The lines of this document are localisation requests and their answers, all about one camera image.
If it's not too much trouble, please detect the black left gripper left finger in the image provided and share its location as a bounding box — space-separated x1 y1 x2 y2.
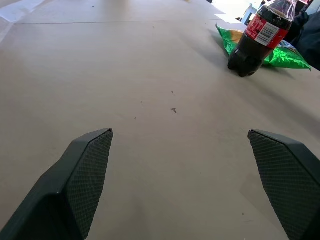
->
0 128 114 240

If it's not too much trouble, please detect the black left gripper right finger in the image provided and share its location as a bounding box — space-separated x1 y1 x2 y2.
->
247 129 320 240

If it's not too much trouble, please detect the green snack bag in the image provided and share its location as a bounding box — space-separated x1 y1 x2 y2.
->
215 23 312 72

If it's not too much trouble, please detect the cola bottle with red label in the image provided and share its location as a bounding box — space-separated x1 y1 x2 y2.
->
227 0 300 78

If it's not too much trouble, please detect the dark clothed person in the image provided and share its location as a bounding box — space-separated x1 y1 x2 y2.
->
284 11 320 72

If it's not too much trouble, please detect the white plastic sheet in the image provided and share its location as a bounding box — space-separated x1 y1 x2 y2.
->
0 0 47 25

